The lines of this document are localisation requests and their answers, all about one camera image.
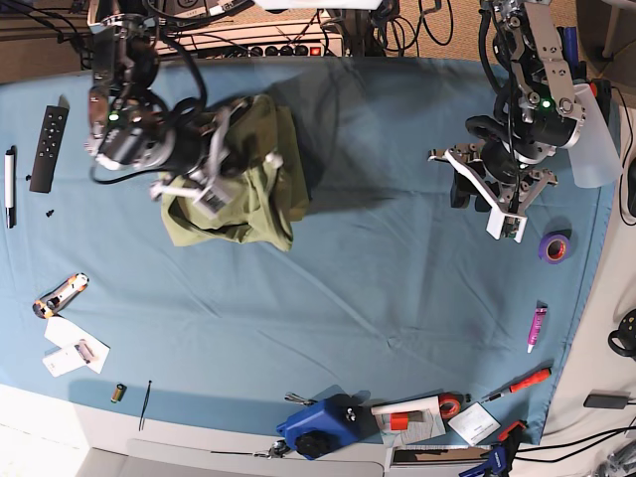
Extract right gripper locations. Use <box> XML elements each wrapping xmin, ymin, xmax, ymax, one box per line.
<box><xmin>148</xmin><ymin>97</ymin><xmax>283</xmax><ymax>215</ymax></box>

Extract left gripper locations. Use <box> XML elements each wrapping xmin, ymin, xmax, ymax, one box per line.
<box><xmin>428</xmin><ymin>142</ymin><xmax>557</xmax><ymax>242</ymax></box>

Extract olive green t-shirt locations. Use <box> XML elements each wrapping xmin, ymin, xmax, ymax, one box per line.
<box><xmin>161</xmin><ymin>94</ymin><xmax>309</xmax><ymax>251</ymax></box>

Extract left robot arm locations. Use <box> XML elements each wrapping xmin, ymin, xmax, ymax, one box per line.
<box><xmin>429</xmin><ymin>1</ymin><xmax>585</xmax><ymax>241</ymax></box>

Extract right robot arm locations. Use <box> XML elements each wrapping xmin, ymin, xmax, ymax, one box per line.
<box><xmin>85</xmin><ymin>13</ymin><xmax>308</xmax><ymax>240</ymax></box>

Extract purple tape roll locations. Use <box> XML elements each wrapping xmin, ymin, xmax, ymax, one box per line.
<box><xmin>538</xmin><ymin>232</ymin><xmax>572</xmax><ymax>265</ymax></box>

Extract translucent plastic cup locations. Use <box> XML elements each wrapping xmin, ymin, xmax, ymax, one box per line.
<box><xmin>568</xmin><ymin>83</ymin><xmax>622</xmax><ymax>189</ymax></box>

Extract pink glue tube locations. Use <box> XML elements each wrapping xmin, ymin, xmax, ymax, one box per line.
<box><xmin>527</xmin><ymin>301</ymin><xmax>548</xmax><ymax>354</ymax></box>

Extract blue table cloth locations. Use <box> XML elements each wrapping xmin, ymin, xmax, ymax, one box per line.
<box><xmin>1</xmin><ymin>59</ymin><xmax>614</xmax><ymax>442</ymax></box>

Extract orange black tool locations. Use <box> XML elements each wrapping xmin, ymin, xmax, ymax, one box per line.
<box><xmin>589</xmin><ymin>79</ymin><xmax>612</xmax><ymax>124</ymax></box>

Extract black remote control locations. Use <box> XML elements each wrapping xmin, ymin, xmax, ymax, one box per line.
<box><xmin>29</xmin><ymin>105</ymin><xmax>69</xmax><ymax>194</ymax></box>

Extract orange grey utility knife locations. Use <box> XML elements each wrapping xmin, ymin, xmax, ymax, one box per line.
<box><xmin>33</xmin><ymin>273</ymin><xmax>89</xmax><ymax>319</ymax></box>

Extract white marker pen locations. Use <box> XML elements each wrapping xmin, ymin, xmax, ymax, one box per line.
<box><xmin>4</xmin><ymin>145</ymin><xmax>17</xmax><ymax>229</ymax></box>

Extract orange tape roll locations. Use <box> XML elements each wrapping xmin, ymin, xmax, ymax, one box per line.
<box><xmin>438</xmin><ymin>393</ymin><xmax>462</xmax><ymax>420</ymax></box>

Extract white paper card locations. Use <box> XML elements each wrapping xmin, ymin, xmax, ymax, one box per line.
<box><xmin>44</xmin><ymin>316</ymin><xmax>110</xmax><ymax>374</ymax></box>

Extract small green battery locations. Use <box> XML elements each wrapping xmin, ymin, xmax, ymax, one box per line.
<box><xmin>110</xmin><ymin>383</ymin><xmax>127</xmax><ymax>403</ymax></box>

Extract white rolled paper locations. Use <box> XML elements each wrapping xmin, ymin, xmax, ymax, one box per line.
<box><xmin>371</xmin><ymin>396</ymin><xmax>440</xmax><ymax>423</ymax></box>

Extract white square booklet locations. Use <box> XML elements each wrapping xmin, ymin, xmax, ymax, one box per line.
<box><xmin>448</xmin><ymin>402</ymin><xmax>500</xmax><ymax>446</ymax></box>

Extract small orange block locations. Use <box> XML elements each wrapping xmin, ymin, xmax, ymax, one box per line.
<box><xmin>390</xmin><ymin>412</ymin><xmax>409</xmax><ymax>432</ymax></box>

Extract black power adapter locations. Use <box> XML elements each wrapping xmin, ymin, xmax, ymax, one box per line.
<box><xmin>583</xmin><ymin>393</ymin><xmax>632</xmax><ymax>409</ymax></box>

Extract black tweezers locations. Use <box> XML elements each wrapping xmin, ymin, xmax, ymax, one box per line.
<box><xmin>138</xmin><ymin>380</ymin><xmax>152</xmax><ymax>432</ymax></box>

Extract blue plastic device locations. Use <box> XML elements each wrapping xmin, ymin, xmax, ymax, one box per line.
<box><xmin>272</xmin><ymin>393</ymin><xmax>363</xmax><ymax>460</ymax></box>

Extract blue orange clamp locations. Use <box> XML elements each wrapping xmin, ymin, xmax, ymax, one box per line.
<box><xmin>458</xmin><ymin>420</ymin><xmax>527</xmax><ymax>477</ymax></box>

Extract orange handled screwdriver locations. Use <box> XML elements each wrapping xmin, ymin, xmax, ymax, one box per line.
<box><xmin>481</xmin><ymin>368</ymin><xmax>552</xmax><ymax>402</ymax></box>

